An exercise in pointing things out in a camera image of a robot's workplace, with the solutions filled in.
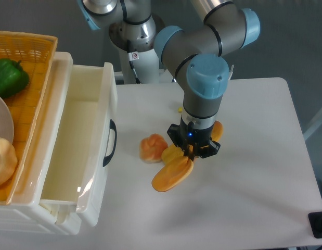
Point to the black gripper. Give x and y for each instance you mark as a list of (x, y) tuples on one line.
[(194, 142)]

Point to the long orange baguette bread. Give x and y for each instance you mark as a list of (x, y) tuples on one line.
[(180, 168)]

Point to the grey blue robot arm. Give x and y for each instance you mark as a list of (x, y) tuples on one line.
[(194, 59)]

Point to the round bread roll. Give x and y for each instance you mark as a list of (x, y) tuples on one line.
[(151, 148)]

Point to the upper white drawer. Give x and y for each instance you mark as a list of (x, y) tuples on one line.
[(76, 178)]

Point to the white drawer cabinet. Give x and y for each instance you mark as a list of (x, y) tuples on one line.
[(26, 211)]

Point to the yellow bell pepper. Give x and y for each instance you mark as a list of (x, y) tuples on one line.
[(170, 153)]

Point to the black device at edge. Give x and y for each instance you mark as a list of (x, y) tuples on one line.
[(315, 219)]

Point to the orange woven basket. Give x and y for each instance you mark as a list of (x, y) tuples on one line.
[(36, 54)]

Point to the beige plate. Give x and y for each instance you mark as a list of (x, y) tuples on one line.
[(6, 122)]

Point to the green bell pepper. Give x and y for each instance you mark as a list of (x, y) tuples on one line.
[(13, 78)]

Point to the black drawer handle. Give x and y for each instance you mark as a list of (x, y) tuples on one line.
[(111, 143)]

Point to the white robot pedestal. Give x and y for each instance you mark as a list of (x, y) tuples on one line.
[(134, 42)]

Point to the ring doughnut bread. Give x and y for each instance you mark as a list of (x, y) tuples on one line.
[(8, 160)]

